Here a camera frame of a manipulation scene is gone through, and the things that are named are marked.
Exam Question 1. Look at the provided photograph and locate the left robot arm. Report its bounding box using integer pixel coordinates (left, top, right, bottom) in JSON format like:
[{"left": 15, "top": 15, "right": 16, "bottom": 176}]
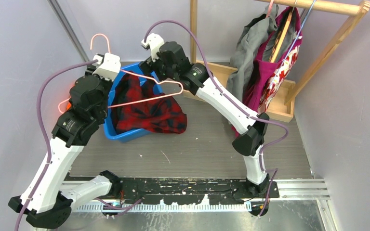
[{"left": 8, "top": 68, "right": 122, "bottom": 229}]

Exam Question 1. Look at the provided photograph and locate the floral white red garment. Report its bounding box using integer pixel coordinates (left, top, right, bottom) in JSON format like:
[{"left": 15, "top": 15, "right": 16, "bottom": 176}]
[{"left": 258, "top": 32, "right": 303, "bottom": 113}]

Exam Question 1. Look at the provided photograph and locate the magenta garment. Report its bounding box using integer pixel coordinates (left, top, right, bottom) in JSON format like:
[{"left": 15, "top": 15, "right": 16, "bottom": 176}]
[{"left": 231, "top": 6, "right": 302, "bottom": 138}]

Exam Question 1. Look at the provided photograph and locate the blue wire hanger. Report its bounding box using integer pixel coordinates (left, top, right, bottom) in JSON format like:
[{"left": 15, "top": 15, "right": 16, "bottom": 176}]
[{"left": 277, "top": 0, "right": 317, "bottom": 83}]

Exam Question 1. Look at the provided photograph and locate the wooden clothes rack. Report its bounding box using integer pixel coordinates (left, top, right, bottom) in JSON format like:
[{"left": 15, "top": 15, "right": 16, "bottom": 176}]
[{"left": 183, "top": 0, "right": 370, "bottom": 123}]

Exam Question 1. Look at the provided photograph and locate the red plaid skirt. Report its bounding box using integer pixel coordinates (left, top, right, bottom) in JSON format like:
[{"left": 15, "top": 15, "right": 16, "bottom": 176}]
[{"left": 124, "top": 74, "right": 187, "bottom": 134}]

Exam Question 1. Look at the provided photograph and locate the blue plastic bin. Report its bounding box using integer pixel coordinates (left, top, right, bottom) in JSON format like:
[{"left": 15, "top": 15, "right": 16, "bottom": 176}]
[{"left": 104, "top": 62, "right": 163, "bottom": 142}]

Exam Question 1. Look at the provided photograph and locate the pink wire hanger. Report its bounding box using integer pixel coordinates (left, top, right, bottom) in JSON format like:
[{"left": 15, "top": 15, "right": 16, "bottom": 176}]
[{"left": 57, "top": 33, "right": 185, "bottom": 115}]

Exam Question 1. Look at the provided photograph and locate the grey garment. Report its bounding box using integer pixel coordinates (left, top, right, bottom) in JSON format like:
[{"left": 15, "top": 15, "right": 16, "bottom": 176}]
[{"left": 226, "top": 4, "right": 279, "bottom": 101}]

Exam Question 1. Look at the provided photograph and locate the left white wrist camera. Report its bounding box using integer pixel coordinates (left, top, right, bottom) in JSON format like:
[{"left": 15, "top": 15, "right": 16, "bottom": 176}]
[{"left": 93, "top": 52, "right": 121, "bottom": 81}]

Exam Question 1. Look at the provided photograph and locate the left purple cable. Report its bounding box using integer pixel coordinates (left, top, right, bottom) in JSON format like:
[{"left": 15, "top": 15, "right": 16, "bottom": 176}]
[{"left": 14, "top": 59, "right": 145, "bottom": 231}]

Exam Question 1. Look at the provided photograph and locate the purple cable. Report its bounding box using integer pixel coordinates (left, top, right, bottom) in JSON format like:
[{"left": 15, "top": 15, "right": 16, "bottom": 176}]
[
  {"left": 14, "top": 59, "right": 145, "bottom": 231},
  {"left": 143, "top": 20, "right": 290, "bottom": 219}
]

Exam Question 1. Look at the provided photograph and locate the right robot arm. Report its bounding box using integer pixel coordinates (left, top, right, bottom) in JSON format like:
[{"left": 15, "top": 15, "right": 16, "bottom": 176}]
[{"left": 139, "top": 41, "right": 269, "bottom": 198}]

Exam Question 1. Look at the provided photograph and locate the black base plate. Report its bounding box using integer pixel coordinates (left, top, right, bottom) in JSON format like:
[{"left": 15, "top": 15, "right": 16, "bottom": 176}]
[{"left": 90, "top": 177, "right": 280, "bottom": 218}]

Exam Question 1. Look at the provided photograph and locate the wooden hanger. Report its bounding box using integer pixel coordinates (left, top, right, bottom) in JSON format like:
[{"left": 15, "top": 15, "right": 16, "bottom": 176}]
[{"left": 269, "top": 8, "right": 295, "bottom": 63}]

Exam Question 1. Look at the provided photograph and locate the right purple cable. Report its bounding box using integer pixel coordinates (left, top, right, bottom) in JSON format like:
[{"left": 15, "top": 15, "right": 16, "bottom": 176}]
[{"left": 143, "top": 20, "right": 290, "bottom": 219}]

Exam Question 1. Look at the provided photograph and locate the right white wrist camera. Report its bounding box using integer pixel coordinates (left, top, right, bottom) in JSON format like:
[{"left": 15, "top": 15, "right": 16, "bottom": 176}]
[{"left": 141, "top": 33, "right": 165, "bottom": 62}]

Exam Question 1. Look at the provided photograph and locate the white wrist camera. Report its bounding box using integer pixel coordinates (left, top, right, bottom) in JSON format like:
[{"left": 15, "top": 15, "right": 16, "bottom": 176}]
[
  {"left": 141, "top": 33, "right": 165, "bottom": 62},
  {"left": 93, "top": 52, "right": 121, "bottom": 81}
]

